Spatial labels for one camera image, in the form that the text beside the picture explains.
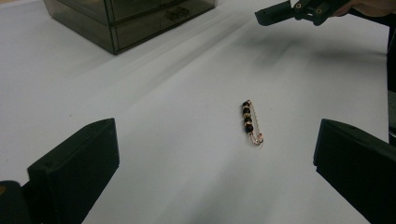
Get smoky transparent drawer box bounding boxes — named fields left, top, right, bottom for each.
left=42, top=0, right=218, bottom=56

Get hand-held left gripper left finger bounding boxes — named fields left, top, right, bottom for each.
left=22, top=118, right=120, bottom=224

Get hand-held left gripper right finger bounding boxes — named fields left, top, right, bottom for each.
left=312, top=118, right=396, bottom=224

